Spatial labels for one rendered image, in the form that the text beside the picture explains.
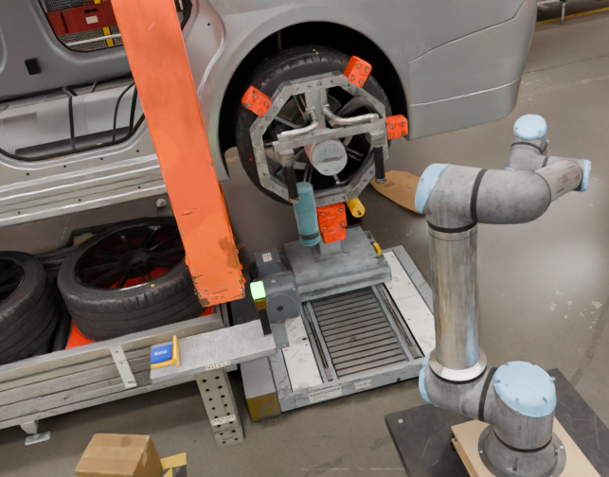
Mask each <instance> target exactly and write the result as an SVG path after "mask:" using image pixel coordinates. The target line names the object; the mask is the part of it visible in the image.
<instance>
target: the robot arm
mask: <svg viewBox="0 0 609 477"><path fill-rule="evenodd" d="M546 130H547V125H546V122H545V120H544V119H543V118H542V117H540V116H539V115H523V116H521V117H520V118H519V119H517V121H516V122H515V124H514V128H513V131H514V137H513V140H512V143H511V146H510V152H509V155H508V159H507V162H506V165H505V167H504V168H503V170H498V169H484V168H471V167H463V166H455V165H451V164H446V165H445V164H433V165H431V166H429V167H428V168H427V169H426V170H425V171H424V173H423V175H422V176H421V179H420V181H419V184H418V187H417V191H416V197H415V207H416V210H417V211H418V212H420V213H421V214H426V223H427V225H428V236H429V251H430V266H431V281H432V295H433V311H434V326H435V341H436V346H435V347H434V348H433V350H431V351H430V352H428V354H427V355H426V356H425V358H424V360H423V362H422V370H421V371H420V377H419V388H420V391H421V397H422V398H423V399H424V400H425V401H427V402H429V403H432V404H433V405H435V406H437V407H440V408H443V409H446V410H449V411H452V412H455V413H458V414H461V415H466V416H468V417H470V418H473V419H476V420H479V421H482V422H485V423H488V424H491V425H492V426H491V428H490V429H489V431H488V433H487V436H486V440H485V450H486V454H487V456H488V458H489V460H490V462H491V463H492V464H493V465H494V466H495V467H496V468H497V469H498V470H499V471H501V472H503V473H504V474H506V475H508V476H510V477H545V476H547V475H548V474H549V473H551V472H552V471H553V470H554V469H555V468H556V466H557V463H558V458H559V448H558V444H557V442H556V440H555V438H554V435H553V422H554V413H555V406H556V395H555V386H554V383H553V381H552V379H551V377H550V376H549V374H548V373H547V372H546V371H544V370H543V369H542V368H540V367H539V366H537V365H532V364H531V363H529V362H519V361H516V362H507V363H506V364H505V365H504V364H502V365H501V366H500V367H495V366H492V365H488V364H487V358H486V355H485V353H484V352H483V350H482V349H481V348H480V347H479V338H478V257H477V224H478V223H479V222H480V223H488V224H521V223H527V222H530V221H535V220H536V219H538V218H539V217H541V216H542V215H543V214H544V213H545V212H546V211H547V209H548V207H549V205H550V203H551V202H552V201H554V200H556V199H558V198H559V197H561V196H563V195H564V194H565V193H567V192H569V191H571V190H573V191H577V192H584V191H585V190H586V189H587V186H588V181H589V176H590V169H591V162H590V161H588V160H584V159H572V158H563V157H553V156H546V154H547V144H548V143H549V141H548V140H547V135H546Z"/></svg>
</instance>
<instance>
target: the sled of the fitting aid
mask: <svg viewBox="0 0 609 477"><path fill-rule="evenodd" d="M363 232H364V233H365V235H366V237H367V239H368V241H369V243H370V244H371V246H372V248H373V249H374V251H375V253H376V255H377V256H378V261H379V264H377V265H373V266H368V267H365V268H361V269H357V270H353V271H349V272H344V273H340V274H334V275H330V276H326V277H321V278H317V279H314V280H310V281H306V282H302V283H297V287H298V291H299V296H300V301H301V302H305V301H310V300H314V299H317V298H321V297H325V296H329V295H333V294H337V293H340V292H348V291H352V290H356V289H360V288H363V287H367V286H371V285H375V284H380V283H384V282H387V281H391V280H392V272H391V267H390V265H389V263H388V262H387V260H386V258H385V256H384V254H383V253H382V250H381V248H380V246H379V245H378V243H377V242H376V241H375V239H374V238H373V236H372V235H371V234H370V232H369V230H367V231H363ZM278 253H279V255H280V256H281V257H282V259H283V261H284V264H285V267H286V270H287V272H291V273H293V272H292V270H291V267H290V264H289V261H288V258H287V256H286V253H285V250H282V251H278Z"/></svg>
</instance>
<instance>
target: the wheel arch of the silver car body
mask: <svg viewBox="0 0 609 477"><path fill-rule="evenodd" d="M279 30H281V37H282V44H283V51H284V49H287V48H289V49H290V48H291V47H296V46H299V45H300V46H302V45H309V44H314V45H320V46H322V45H323V46H326V47H331V48H334V49H336V50H339V51H341V52H343V53H345V54H347V55H348V56H350V57H352V55H354V56H356V57H358V58H360V59H362V60H364V61H366V62H368V63H369V64H370V65H371V66H372V69H371V71H370V73H369V74H370V75H371V76H372V77H373V78H375V79H376V80H377V81H378V83H379V84H380V85H381V87H382V88H383V90H384V92H385V94H386V96H387V99H388V101H389V104H390V109H391V112H392V115H403V116H404V117H405V118H406V119H407V127H408V135H407V136H404V138H405V140H407V141H410V138H411V133H412V111H411V104H410V98H409V95H408V91H407V88H406V85H405V82H404V80H403V76H402V74H401V72H400V70H399V68H398V66H397V64H396V63H395V62H394V61H393V59H392V58H391V56H390V55H389V54H388V53H387V51H386V50H385V49H384V48H383V47H382V46H381V45H380V44H379V43H378V42H377V41H376V40H375V39H373V38H372V37H371V36H369V35H368V34H367V33H365V32H364V31H363V30H361V29H359V28H357V27H355V26H352V25H349V24H346V23H343V22H339V21H335V20H330V19H306V20H300V21H296V22H292V23H290V24H287V25H284V26H281V27H278V28H276V29H275V30H273V31H271V32H269V33H268V34H266V35H265V36H263V37H262V38H261V39H259V40H258V41H257V42H256V43H254V44H253V45H252V46H251V47H250V48H249V49H248V50H247V51H246V52H245V53H244V55H243V56H242V57H241V59H240V60H239V61H238V63H237V64H236V66H235V67H234V69H233V71H232V72H231V74H230V76H229V78H228V80H227V82H226V84H225V87H224V90H223V93H222V96H221V100H220V104H219V108H218V113H217V122H216V142H217V150H218V155H219V159H220V163H221V166H222V169H223V172H224V175H225V177H226V179H227V181H229V180H230V177H229V173H228V169H227V164H226V161H225V157H224V154H225V152H226V151H227V150H229V149H230V148H233V147H236V143H235V140H234V135H233V129H232V125H233V124H232V118H233V117H232V116H233V111H234V105H235V101H236V98H237V95H238V93H239V92H240V89H241V87H242V86H243V83H244V81H245V80H247V77H248V76H249V75H250V74H252V71H253V70H254V69H255V68H257V66H258V65H259V64H261V63H262V62H263V61H264V60H265V58H266V57H267V58H269V57H270V56H274V54H276V53H278V42H277V34H276V32H277V31H279ZM329 91H330V92H331V93H333V94H335V95H336V96H337V97H338V98H339V99H340V100H341V102H342V103H343V104H344V103H345V102H346V101H347V100H348V99H349V98H350V97H351V96H352V95H351V94H350V93H349V92H347V91H346V90H345V89H343V88H342V87H340V86H339V85H338V86H333V87H330V89H329ZM270 137H271V134H270V132H269V130H268V128H267V130H266V131H265V133H264V134H263V135H262V141H264V140H268V139H270Z"/></svg>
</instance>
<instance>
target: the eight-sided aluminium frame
mask: <svg viewBox="0 0 609 477"><path fill-rule="evenodd" d="M318 84H319V85H318ZM338 85H339V86H340V87H342V88H343V89H345V90H346V91H347V92H349V93H350V94H351V95H353V96H354V97H357V96H362V97H365V98H366V99H368V100H369V101H370V102H371V104H372V105H373V106H374V107H375V108H376V109H377V110H378V111H379V112H380V114H381V115H382V116H383V118H384V120H385V105H384V104H383V103H382V102H381V101H380V100H378V99H377V98H376V97H374V96H373V95H371V94H370V93H369V92H367V91H366V90H364V89H363V88H361V87H359V86H357V85H355V84H354V83H352V82H350V81H348V78H347V77H346V76H345V75H344V74H342V73H341V72H340V71H333V72H332V71H331V72H329V73H324V74H319V75H314V76H309V77H306V78H301V79H292V80H287V81H283V82H282V83H281V84H280V86H279V87H278V88H277V90H276V91H275V92H274V94H273V95H272V97H271V98H270V99H271V101H272V105H271V106H270V107H269V109H268V110H267V112H266V113H265V115H264V116H263V117H260V116H258V117H257V119H256V120H255V122H254V123H253V124H252V126H251V127H250V129H249V131H250V137H251V140H252V145H253V150H254V154H255V159H256V164H257V169H258V175H259V178H260V183H261V185H262V186H264V187H265V188H266V189H269V190H271V191H272V192H274V193H276V194H278V195H279V196H280V197H282V198H283V199H285V200H287V201H289V199H288V197H289V193H288V187H287V185H285V184H284V183H282V182H281V181H279V180H278V179H276V178H274V177H273V176H271V175H269V170H268V166H267V161H266V155H265V150H264V146H263V141H262V135H263V134H264V133H265V131H266V130H267V128H268V127H269V125H270V124H271V123H272V121H273V120H274V118H275V117H276V115H277V114H278V112H279V111H280V109H281V108H282V107H283V105H284V104H285V102H286V101H287V99H288V98H289V97H290V96H292V95H297V94H302V93H304V92H307V91H315V90H319V89H320V88H330V87H333V86H338ZM307 86H309V87H307ZM382 130H383V132H384V133H385V144H384V145H383V151H384V163H385V161H386V159H387V158H388V146H387V133H386V128H385V129H382ZM374 175H375V164H374V153H372V154H371V155H370V157H369V158H368V159H367V161H366V162H365V163H364V165H363V166H362V167H361V169H360V170H359V171H358V172H357V174H356V175H355V176H354V178H353V179H352V180H351V181H350V183H349V184H348V185H346V186H342V187H337V188H334V189H330V190H325V191H321V192H316V193H314V200H315V206H316V207H320V206H325V205H329V204H334V203H341V202H345V201H350V200H354V199H356V198H357V197H358V195H360V193H361V191H362V190H363V189H364V188H365V186H366V185H367V184H368V182H369V181H370V180H371V179H372V177H373V176H374Z"/></svg>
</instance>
